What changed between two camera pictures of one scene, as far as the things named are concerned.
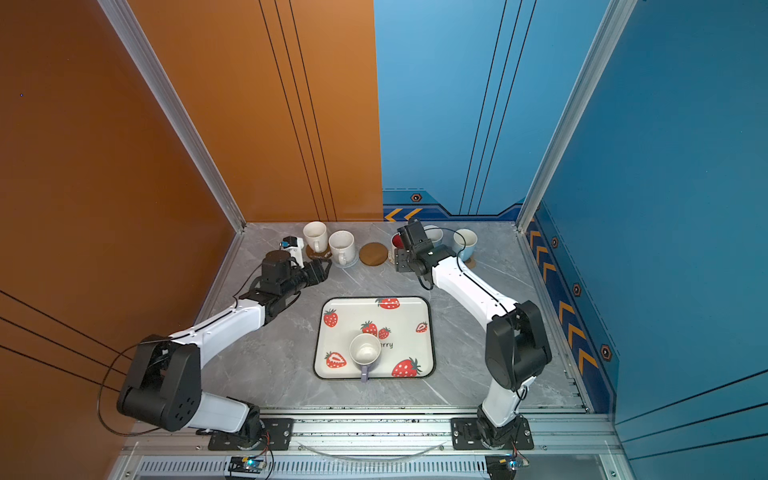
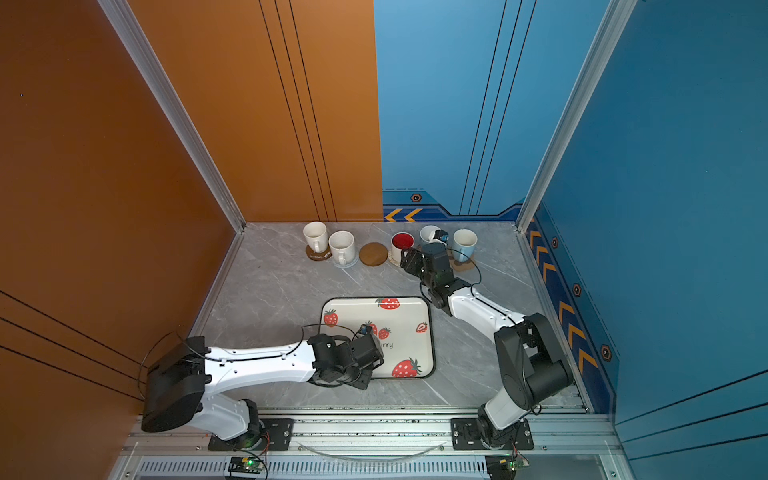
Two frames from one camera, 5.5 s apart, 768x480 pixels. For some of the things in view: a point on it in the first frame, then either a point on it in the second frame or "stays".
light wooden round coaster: (373, 254) stays
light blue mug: (466, 254) stays
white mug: (316, 236) stays
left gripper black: (315, 266) → (366, 381)
